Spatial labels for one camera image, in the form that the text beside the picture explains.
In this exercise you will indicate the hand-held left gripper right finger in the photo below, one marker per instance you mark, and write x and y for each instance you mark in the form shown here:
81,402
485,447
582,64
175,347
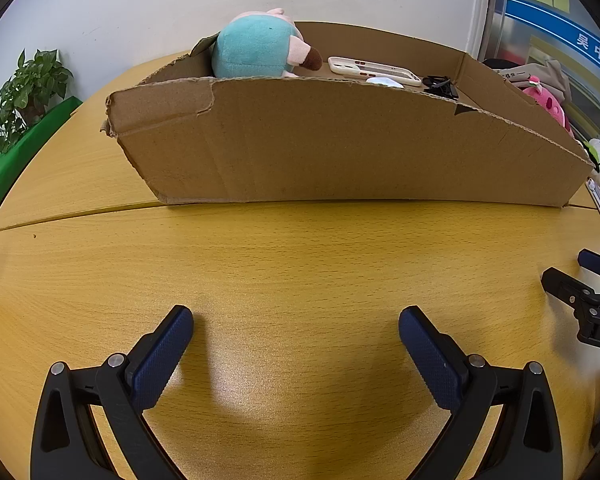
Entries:
430,355

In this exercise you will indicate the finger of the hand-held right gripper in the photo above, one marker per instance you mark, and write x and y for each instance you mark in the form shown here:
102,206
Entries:
567,285
594,260

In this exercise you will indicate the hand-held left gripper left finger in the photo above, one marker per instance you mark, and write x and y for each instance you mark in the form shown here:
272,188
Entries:
160,355

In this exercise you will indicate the brown cardboard box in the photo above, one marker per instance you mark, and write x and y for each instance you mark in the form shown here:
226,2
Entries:
330,150

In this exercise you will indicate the black sunglasses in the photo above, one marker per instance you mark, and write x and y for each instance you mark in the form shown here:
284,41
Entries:
437,85

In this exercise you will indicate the white earbuds case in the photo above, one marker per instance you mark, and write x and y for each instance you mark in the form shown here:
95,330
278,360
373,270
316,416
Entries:
384,82

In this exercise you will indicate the beige phone case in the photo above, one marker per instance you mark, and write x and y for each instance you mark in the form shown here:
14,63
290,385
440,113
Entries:
370,67

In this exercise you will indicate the teal and pink plush toy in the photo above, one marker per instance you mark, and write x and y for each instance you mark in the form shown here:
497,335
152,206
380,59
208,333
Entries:
250,45

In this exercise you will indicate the beige cloth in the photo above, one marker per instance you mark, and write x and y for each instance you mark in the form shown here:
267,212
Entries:
550,77

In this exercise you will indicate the green board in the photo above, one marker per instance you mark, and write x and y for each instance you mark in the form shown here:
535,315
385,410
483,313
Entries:
10,160

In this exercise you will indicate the glass partition with blue band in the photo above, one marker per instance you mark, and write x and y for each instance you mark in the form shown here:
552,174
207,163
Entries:
540,15

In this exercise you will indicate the green potted plant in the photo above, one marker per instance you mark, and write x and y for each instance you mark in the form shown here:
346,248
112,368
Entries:
30,85

